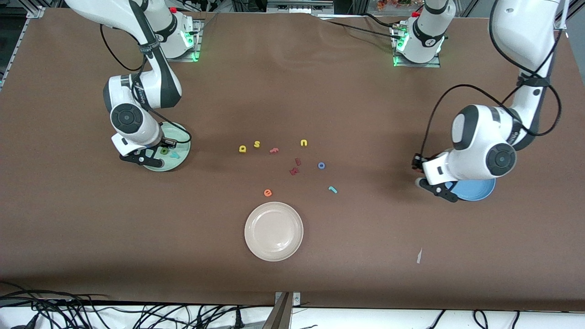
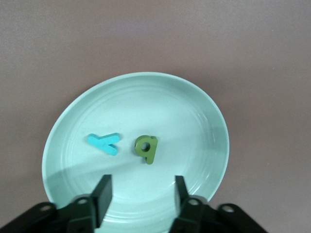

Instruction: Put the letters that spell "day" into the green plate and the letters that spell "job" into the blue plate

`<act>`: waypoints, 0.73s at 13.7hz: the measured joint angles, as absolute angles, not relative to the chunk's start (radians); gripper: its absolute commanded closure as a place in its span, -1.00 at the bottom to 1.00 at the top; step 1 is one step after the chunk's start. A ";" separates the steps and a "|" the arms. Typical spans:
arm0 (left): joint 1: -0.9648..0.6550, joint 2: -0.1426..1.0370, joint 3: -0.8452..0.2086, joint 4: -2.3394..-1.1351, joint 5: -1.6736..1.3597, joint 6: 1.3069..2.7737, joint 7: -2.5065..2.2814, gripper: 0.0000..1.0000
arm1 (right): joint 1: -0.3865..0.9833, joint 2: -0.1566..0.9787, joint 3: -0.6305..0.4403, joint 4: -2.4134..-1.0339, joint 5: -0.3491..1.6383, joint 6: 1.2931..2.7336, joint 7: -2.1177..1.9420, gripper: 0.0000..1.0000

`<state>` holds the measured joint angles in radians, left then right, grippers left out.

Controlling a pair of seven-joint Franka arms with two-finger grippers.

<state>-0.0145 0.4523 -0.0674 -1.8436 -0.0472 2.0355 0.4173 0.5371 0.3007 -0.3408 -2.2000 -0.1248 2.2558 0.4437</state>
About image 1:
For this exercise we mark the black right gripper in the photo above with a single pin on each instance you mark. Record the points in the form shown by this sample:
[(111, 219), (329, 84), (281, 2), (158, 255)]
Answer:
[(163, 141)]

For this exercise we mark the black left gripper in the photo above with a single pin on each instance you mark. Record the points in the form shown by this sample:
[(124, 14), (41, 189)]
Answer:
[(417, 161)]

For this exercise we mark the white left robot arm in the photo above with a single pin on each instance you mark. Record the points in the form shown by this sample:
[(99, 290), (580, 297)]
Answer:
[(475, 137)]

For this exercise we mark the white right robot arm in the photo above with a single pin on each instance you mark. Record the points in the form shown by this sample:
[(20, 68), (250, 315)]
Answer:
[(146, 130)]

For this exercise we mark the light green plate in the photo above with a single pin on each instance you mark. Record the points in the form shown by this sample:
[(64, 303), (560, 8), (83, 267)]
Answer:
[(183, 148)]

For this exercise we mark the blue plate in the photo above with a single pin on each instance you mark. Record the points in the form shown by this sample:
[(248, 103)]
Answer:
[(475, 192)]

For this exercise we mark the small white paper scrap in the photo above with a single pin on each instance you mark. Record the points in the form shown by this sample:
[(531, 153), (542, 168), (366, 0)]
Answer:
[(419, 256)]

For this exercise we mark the brown table cover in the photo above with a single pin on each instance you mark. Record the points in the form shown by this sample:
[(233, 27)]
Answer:
[(137, 237)]

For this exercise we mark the dark red foam letter k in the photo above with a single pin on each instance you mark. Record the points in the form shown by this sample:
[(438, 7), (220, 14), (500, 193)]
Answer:
[(294, 171)]

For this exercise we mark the beige plate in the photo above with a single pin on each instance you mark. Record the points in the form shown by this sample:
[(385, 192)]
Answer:
[(274, 231)]

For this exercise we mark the orange artificial flowers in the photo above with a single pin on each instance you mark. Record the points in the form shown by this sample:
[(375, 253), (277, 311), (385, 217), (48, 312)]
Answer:
[(393, 3)]

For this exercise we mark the grey metal bar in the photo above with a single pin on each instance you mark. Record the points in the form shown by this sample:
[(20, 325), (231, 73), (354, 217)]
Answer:
[(279, 315)]

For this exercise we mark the grey metal bracket plate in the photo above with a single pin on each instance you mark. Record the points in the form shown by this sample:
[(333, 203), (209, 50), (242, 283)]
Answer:
[(297, 297)]

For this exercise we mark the aluminium frame profile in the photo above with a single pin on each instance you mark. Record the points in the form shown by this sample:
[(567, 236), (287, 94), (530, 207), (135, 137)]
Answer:
[(571, 13), (35, 11)]

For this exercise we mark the aluminium frame rack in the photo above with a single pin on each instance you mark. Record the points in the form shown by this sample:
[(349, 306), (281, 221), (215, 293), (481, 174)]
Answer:
[(299, 5)]

